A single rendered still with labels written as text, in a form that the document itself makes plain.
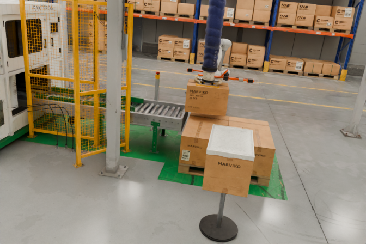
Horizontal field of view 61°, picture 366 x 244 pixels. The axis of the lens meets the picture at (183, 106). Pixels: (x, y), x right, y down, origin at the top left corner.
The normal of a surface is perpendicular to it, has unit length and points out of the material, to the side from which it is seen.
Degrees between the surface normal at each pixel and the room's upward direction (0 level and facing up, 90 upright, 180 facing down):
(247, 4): 90
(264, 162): 90
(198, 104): 90
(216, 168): 90
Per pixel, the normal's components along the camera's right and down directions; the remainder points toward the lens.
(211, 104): -0.10, 0.31
